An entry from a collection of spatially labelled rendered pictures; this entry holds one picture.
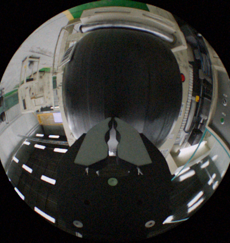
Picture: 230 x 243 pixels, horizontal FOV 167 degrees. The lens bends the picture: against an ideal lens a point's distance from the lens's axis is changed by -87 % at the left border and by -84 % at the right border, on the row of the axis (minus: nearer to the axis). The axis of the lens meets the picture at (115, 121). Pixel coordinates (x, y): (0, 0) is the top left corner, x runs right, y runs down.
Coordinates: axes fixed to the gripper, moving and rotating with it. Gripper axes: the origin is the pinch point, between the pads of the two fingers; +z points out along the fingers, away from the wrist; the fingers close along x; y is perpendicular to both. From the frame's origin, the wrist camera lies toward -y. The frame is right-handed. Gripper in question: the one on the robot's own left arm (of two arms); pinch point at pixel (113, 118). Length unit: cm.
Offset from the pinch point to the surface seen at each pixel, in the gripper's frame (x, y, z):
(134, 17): 6.5, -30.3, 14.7
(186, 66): 35.4, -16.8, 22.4
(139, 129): 4.7, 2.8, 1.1
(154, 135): 8.2, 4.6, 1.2
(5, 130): -1112, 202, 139
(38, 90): -360, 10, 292
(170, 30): 21.0, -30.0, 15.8
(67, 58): -8.7, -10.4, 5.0
